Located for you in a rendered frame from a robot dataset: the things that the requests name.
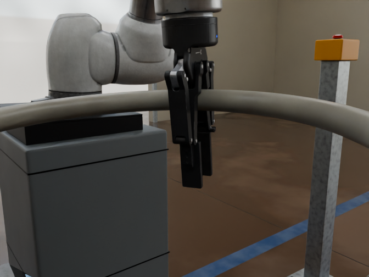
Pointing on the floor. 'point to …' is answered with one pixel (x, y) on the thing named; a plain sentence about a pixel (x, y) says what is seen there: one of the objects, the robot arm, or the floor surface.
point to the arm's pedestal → (87, 205)
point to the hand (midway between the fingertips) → (196, 160)
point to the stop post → (326, 156)
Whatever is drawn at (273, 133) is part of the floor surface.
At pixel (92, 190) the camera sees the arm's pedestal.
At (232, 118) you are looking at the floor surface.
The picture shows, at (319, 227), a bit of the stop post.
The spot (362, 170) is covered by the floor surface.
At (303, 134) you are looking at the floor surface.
